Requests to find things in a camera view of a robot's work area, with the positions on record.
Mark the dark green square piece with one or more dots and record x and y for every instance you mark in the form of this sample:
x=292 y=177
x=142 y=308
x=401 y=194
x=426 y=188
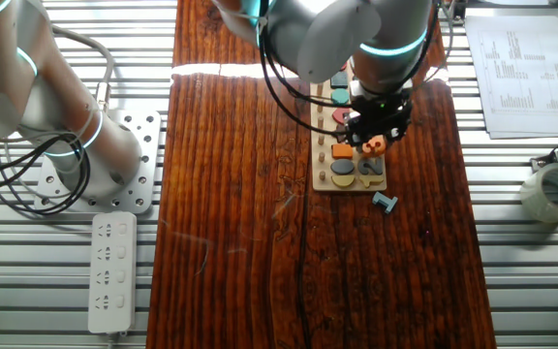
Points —
x=339 y=80

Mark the pink heart piece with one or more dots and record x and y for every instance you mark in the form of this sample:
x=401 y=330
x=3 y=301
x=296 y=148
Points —
x=339 y=115

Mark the clear tape roll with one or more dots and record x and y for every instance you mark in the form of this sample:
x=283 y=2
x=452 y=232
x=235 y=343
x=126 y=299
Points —
x=533 y=199

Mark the white power strip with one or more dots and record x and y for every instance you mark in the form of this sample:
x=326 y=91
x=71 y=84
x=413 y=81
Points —
x=112 y=271

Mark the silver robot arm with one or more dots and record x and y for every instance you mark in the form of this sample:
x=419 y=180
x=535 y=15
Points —
x=66 y=121

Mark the orange number three piece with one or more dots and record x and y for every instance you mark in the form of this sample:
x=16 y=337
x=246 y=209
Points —
x=375 y=145

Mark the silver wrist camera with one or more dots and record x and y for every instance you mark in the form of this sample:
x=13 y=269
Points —
x=356 y=89

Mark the brown star piece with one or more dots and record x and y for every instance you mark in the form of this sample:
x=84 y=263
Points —
x=339 y=133

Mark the wooden shape puzzle board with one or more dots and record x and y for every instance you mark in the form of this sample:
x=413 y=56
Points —
x=325 y=165

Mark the grey-blue number two piece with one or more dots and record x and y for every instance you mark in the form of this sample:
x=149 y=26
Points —
x=371 y=167

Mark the orange rectangle piece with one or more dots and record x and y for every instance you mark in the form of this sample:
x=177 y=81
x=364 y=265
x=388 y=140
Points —
x=342 y=150

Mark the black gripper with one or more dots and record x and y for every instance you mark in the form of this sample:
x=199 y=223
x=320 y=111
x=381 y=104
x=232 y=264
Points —
x=383 y=111

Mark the teal octagon piece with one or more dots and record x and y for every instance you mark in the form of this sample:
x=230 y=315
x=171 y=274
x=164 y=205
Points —
x=340 y=97

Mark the cream number one piece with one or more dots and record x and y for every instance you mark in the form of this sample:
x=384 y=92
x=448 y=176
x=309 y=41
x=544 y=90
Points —
x=371 y=180

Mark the grey-blue oval piece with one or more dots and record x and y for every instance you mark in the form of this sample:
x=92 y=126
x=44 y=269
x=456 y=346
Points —
x=342 y=167

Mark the light blue number one piece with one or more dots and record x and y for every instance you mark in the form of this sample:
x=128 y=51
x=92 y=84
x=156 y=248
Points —
x=385 y=202

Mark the printed paper sheet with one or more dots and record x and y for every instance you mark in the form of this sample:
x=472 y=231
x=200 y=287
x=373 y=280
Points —
x=526 y=72

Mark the cream semicircle piece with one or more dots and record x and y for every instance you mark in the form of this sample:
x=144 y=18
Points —
x=343 y=181

